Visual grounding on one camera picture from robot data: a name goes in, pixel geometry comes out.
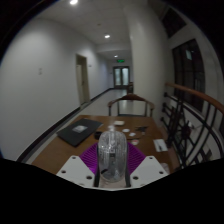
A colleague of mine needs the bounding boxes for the beige side door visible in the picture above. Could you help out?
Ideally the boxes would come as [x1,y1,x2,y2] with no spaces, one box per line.
[75,53,91,105]

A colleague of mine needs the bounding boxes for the dark framed window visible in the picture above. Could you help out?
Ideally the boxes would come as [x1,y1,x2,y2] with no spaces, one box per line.
[171,38,206,113]

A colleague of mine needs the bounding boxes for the wooden armchair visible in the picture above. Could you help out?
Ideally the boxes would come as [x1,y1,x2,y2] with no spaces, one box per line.
[106,93,156,118]

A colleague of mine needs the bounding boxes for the white booklet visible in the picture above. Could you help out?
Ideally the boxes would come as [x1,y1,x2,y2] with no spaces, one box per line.
[152,138,169,153]

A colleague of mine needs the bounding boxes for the glass double door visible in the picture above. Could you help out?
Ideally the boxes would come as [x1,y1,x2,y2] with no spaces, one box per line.
[112,65,131,90]

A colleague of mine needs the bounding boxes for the small dark object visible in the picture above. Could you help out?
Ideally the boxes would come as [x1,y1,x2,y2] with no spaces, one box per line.
[93,130,103,141]

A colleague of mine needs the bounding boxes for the small black cable piece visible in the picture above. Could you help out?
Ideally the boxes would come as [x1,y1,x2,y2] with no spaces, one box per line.
[134,125,150,133]

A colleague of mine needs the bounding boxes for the ceiling lights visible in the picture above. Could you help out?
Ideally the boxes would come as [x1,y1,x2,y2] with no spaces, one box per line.
[68,0,120,60]

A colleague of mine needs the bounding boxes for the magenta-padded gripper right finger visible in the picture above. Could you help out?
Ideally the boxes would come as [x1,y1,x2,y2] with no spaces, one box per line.
[125,143,170,188]

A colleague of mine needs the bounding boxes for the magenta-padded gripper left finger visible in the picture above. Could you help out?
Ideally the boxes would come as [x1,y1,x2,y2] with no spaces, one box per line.
[56,143,100,188]

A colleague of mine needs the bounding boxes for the black railing with wooden handrail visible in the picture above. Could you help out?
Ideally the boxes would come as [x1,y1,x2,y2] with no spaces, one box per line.
[159,81,224,172]

